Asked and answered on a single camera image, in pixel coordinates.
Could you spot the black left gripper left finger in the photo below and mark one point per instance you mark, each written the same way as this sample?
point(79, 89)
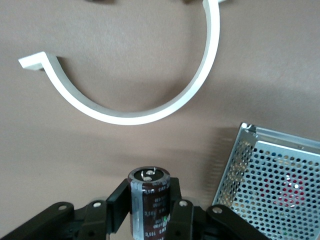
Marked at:
point(117, 205)

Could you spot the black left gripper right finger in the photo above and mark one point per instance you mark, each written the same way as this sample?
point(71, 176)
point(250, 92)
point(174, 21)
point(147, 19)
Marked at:
point(185, 220)

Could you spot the perforated metal power supply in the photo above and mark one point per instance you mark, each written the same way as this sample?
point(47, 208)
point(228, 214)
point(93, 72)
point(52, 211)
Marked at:
point(275, 190)

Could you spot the white curved plastic bracket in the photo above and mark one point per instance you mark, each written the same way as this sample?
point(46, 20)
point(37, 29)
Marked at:
point(120, 117)

